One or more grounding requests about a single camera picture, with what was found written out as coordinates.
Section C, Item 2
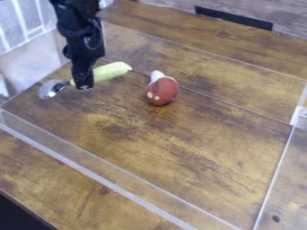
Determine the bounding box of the green handled metal spoon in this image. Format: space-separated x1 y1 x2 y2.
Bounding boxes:
38 62 133 99

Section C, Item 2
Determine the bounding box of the clear acrylic barrier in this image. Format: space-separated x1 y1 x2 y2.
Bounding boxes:
253 85 307 230
0 109 240 230

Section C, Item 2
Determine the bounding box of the clear acrylic front barrier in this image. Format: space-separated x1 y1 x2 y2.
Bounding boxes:
0 109 240 230

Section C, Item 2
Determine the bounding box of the red toy mushroom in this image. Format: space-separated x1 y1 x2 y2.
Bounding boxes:
145 70 178 106

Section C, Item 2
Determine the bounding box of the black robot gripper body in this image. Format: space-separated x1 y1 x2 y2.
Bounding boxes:
49 0 106 73

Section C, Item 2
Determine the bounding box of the black strip on table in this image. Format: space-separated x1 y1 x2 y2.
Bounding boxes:
194 5 273 31

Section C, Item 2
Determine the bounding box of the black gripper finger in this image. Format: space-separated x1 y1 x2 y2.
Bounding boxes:
72 66 94 91

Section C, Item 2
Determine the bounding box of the clear acrylic right barrier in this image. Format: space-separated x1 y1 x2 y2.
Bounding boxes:
253 85 307 230

